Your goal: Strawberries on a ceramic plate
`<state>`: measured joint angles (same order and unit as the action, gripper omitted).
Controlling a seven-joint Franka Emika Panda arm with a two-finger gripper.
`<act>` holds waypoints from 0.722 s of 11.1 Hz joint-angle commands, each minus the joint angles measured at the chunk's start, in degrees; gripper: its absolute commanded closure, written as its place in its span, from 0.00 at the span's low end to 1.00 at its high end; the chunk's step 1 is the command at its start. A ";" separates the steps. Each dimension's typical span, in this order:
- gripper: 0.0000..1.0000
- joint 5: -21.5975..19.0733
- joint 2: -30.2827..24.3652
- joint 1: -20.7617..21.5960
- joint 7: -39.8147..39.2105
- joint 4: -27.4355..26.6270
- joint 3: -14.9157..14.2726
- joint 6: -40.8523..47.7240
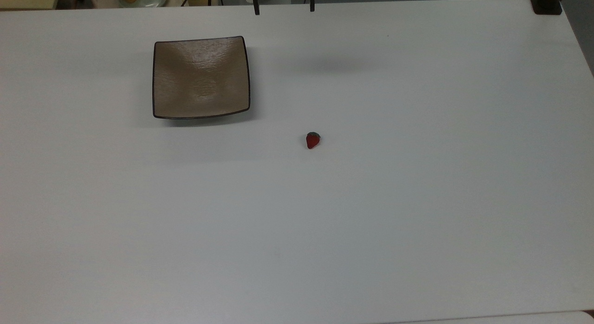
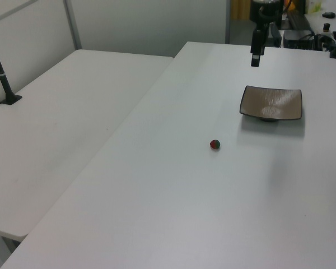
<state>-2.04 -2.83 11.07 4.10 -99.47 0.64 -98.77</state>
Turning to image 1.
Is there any black camera stand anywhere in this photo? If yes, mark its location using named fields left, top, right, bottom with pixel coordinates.
left=529, top=0, right=565, bottom=15

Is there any square brown ceramic plate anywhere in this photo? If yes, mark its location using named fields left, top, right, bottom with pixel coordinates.
left=152, top=35, right=252, bottom=120

